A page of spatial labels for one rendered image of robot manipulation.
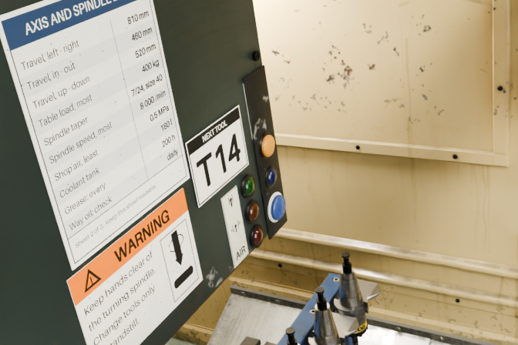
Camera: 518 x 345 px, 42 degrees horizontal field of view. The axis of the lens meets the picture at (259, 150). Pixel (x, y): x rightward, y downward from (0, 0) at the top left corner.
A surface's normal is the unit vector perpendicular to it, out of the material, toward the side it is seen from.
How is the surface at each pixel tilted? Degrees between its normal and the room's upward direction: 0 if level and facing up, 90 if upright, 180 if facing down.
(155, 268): 90
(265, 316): 25
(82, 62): 90
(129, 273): 90
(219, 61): 90
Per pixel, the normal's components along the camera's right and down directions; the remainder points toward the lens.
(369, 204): -0.49, 0.42
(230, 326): -0.33, -0.65
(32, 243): 0.86, 0.09
